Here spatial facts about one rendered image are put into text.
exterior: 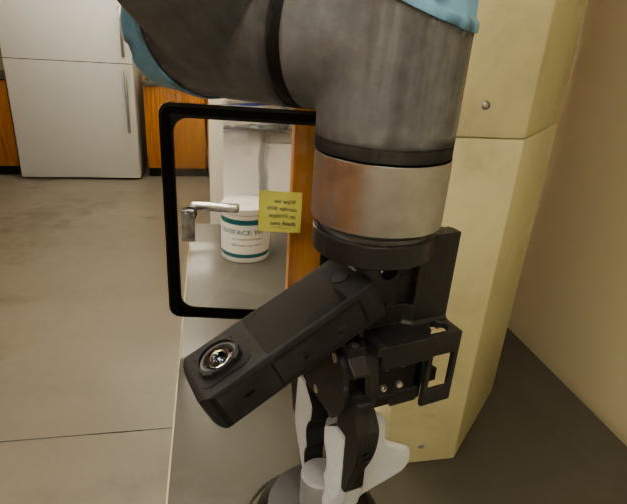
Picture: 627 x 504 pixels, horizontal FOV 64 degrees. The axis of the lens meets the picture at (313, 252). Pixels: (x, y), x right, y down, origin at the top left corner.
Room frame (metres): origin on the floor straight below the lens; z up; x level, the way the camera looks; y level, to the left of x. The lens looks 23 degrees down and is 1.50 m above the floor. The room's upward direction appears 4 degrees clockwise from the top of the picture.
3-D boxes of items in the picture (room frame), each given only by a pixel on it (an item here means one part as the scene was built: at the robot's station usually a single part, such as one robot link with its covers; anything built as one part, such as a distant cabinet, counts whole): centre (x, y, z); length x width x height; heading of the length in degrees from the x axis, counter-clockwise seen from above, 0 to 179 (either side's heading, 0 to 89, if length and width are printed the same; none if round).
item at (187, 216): (0.83, 0.22, 1.18); 0.02 x 0.02 x 0.06; 2
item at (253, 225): (0.85, 0.11, 1.19); 0.30 x 0.01 x 0.40; 92
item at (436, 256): (0.28, -0.04, 1.34); 0.09 x 0.08 x 0.12; 117
